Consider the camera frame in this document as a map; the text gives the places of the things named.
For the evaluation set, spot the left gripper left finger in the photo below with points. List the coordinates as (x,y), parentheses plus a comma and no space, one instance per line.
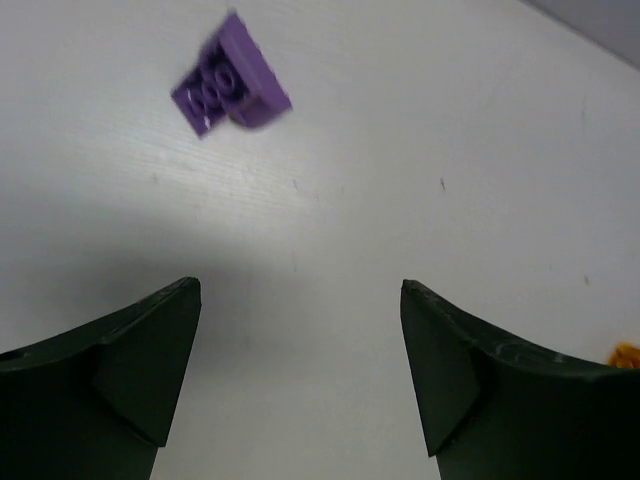
(98,401)

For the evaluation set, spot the purple lego brick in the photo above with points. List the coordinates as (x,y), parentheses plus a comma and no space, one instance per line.
(230,80)

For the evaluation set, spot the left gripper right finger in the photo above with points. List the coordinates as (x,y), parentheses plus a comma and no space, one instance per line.
(493,405)

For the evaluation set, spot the yellow round lego piece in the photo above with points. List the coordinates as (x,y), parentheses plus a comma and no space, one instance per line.
(625,356)

